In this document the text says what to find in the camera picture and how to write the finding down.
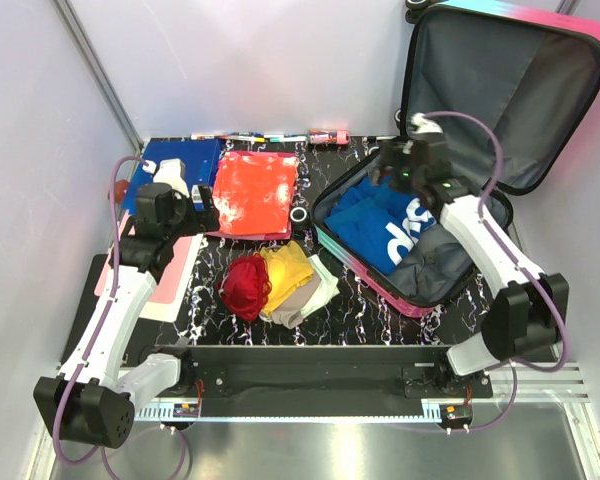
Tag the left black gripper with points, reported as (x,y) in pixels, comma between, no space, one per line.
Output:
(203,221)

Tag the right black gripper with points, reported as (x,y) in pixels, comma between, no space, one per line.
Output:
(391,155)

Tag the red lace bra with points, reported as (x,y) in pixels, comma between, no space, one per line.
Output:
(245,287)

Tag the yellow bra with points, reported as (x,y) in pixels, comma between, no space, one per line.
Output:
(288,268)

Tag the pink camouflage garment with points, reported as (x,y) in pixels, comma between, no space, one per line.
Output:
(250,236)

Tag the beige bra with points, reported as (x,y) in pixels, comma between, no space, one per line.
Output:
(304,301)

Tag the white bra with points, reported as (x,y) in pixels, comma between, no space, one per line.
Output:
(326,291)

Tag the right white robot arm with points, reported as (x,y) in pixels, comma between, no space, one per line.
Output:
(529,306)

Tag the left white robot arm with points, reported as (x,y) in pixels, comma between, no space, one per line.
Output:
(89,401)

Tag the blue t-shirt white print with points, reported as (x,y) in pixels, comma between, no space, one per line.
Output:
(380,225)

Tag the brown red round object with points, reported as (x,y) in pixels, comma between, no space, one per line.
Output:
(119,191)

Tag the pink white board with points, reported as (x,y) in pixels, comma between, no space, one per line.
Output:
(165,302)

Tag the colourful marker pen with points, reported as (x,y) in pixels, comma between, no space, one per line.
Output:
(246,137)

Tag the pink patterned tube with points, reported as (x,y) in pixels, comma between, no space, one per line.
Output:
(328,137)

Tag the black tape roll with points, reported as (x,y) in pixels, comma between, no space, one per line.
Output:
(298,215)

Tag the teal capped marker pen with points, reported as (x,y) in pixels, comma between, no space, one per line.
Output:
(284,138)

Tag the pink teal hardshell suitcase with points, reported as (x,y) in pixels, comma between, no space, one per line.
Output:
(513,84)

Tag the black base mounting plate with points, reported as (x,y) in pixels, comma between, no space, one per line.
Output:
(416,372)

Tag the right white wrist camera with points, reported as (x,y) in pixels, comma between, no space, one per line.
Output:
(423,129)

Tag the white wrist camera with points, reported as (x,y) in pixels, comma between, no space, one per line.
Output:
(423,129)
(170,172)

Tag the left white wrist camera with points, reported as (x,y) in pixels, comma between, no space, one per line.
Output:
(170,172)

